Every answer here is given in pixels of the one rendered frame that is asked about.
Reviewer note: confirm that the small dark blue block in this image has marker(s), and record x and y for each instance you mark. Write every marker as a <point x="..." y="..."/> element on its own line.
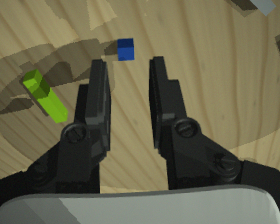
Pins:
<point x="125" y="49"/>

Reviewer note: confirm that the lime green rod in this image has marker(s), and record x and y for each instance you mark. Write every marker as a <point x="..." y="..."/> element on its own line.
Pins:
<point x="39" y="88"/>

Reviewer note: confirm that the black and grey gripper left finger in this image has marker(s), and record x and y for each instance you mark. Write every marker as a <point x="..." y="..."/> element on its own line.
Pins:
<point x="67" y="165"/>

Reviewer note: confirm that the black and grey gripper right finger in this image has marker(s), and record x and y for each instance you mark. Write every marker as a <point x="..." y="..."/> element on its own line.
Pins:
<point x="196" y="158"/>

